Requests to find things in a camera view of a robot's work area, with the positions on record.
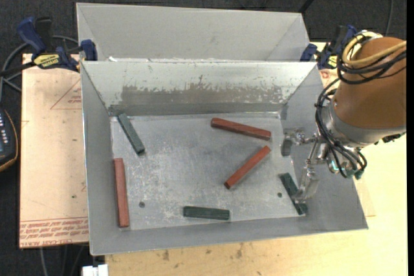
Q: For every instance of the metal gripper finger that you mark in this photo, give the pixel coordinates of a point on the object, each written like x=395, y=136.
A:
x=309, y=187
x=298, y=136

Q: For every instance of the dark green flat block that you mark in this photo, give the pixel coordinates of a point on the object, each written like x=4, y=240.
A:
x=206, y=213
x=288, y=182
x=131, y=134

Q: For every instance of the red-brown flat block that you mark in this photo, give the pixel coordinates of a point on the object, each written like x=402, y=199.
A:
x=121, y=194
x=241, y=129
x=247, y=167

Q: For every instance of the grey metal bin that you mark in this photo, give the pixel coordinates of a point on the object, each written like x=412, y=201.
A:
x=194, y=158

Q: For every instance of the black cylinder on white bracket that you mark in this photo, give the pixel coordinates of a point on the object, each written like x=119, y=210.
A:
x=393, y=138

